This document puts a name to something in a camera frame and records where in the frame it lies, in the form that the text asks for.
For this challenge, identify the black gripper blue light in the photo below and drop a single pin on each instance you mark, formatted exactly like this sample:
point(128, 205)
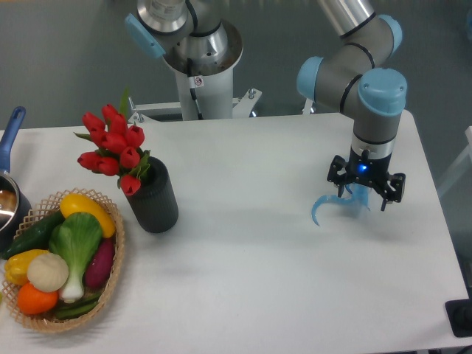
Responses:
point(369, 172)

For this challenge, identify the red tulip bouquet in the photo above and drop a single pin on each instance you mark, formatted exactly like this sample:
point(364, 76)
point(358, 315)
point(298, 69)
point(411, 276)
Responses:
point(118, 147)

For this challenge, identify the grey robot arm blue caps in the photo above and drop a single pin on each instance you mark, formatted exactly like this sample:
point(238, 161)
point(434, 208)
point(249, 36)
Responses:
point(353, 82)

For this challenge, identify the dark grey ribbed vase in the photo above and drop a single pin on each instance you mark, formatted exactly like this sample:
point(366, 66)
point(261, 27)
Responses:
point(154, 205)

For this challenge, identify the blue curved tape strip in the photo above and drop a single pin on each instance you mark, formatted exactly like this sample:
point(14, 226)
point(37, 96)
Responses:
point(354, 204)

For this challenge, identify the black device table corner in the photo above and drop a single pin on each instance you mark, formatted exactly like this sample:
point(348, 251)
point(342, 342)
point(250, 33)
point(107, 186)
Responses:
point(459, 316)

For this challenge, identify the purple sweet potato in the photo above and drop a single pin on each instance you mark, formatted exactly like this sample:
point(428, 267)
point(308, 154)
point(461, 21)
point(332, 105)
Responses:
point(99, 269)

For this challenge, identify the green bok choy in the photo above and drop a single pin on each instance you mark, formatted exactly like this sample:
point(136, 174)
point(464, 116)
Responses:
point(76, 241)

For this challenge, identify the green bean pods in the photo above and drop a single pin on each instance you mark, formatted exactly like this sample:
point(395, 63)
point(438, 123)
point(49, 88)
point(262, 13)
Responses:
point(77, 309)

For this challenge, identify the woven wicker basket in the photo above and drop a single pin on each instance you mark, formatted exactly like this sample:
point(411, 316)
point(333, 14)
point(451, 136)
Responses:
point(114, 230)

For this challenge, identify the white garlic bulb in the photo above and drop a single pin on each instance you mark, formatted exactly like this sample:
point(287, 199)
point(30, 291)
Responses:
point(48, 272)

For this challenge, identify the dark green cucumber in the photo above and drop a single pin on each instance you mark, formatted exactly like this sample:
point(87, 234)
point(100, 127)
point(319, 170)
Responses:
point(35, 237)

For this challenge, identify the orange fruit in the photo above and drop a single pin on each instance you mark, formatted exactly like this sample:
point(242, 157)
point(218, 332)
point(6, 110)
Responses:
point(32, 301)

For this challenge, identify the yellow bell pepper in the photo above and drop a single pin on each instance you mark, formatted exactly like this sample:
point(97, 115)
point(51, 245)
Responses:
point(16, 267)

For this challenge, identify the white frame right edge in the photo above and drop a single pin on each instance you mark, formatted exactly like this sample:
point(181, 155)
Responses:
point(457, 168)

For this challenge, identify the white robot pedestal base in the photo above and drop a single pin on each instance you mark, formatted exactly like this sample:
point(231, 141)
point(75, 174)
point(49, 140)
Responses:
point(203, 67)

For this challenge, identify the blue handled saucepan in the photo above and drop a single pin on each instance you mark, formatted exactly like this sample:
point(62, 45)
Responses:
point(14, 204)

